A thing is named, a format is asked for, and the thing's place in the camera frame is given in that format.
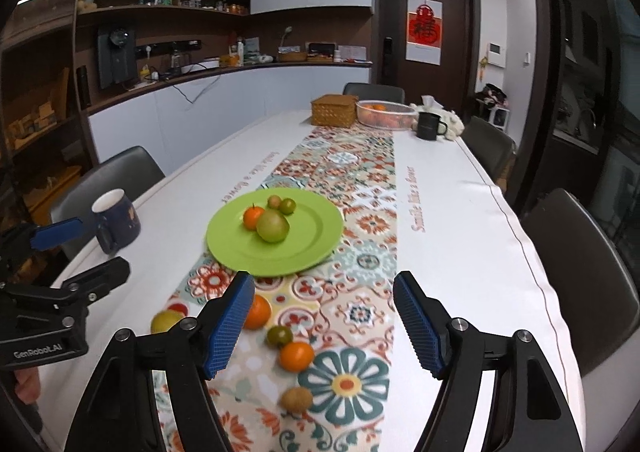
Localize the woven wicker box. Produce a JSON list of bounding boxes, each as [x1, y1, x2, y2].
[[311, 94, 359, 127]]

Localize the yellow green apple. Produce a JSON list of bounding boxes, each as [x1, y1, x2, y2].
[[151, 309, 184, 334]]

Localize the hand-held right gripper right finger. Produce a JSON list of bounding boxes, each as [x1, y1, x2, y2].
[[393, 270, 584, 452]]

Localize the white lower cabinet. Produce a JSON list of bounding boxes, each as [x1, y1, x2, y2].
[[89, 64, 373, 178]]

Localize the person's left hand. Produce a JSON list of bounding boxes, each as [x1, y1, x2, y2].
[[12, 366, 42, 405]]

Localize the navy blue mug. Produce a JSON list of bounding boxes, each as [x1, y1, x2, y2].
[[91, 188, 142, 255]]

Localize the floral patterned table runner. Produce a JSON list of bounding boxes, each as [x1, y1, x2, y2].
[[150, 124, 398, 452]]

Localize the black thermos bottle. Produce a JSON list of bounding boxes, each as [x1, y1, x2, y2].
[[76, 66, 92, 109]]

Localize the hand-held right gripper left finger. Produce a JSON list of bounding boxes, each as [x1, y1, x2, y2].
[[70, 271, 257, 452]]

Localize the grey dining chair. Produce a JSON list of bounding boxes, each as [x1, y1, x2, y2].
[[462, 116, 517, 185], [50, 146, 166, 263], [343, 82, 406, 104], [520, 188, 640, 378]]

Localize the glass sliding door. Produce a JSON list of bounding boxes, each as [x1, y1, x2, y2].
[[550, 0, 640, 283]]

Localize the green plate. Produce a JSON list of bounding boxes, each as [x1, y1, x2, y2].
[[206, 188, 345, 278]]

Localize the wooden shelf unit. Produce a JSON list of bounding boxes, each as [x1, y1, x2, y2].
[[0, 0, 96, 233]]

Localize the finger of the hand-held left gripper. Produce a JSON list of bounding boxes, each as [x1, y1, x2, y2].
[[0, 217, 85, 279], [0, 256, 132, 319]]

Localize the clear pink fruit bowl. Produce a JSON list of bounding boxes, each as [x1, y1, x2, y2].
[[356, 100, 420, 131]]

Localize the green pear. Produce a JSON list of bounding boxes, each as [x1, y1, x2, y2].
[[256, 210, 291, 244]]

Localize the black wall power strip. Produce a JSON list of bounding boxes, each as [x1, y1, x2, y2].
[[136, 39, 203, 58]]

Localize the dark storage box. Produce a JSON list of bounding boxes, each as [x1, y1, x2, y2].
[[306, 43, 336, 63]]

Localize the dark brown door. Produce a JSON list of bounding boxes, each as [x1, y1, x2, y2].
[[375, 0, 480, 94]]

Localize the bags by door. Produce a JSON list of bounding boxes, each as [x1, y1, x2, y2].
[[475, 84, 511, 128]]

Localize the black mug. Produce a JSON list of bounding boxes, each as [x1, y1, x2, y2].
[[417, 112, 448, 141]]

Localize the red and white wall calendar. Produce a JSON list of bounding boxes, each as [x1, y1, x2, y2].
[[406, 0, 444, 66]]

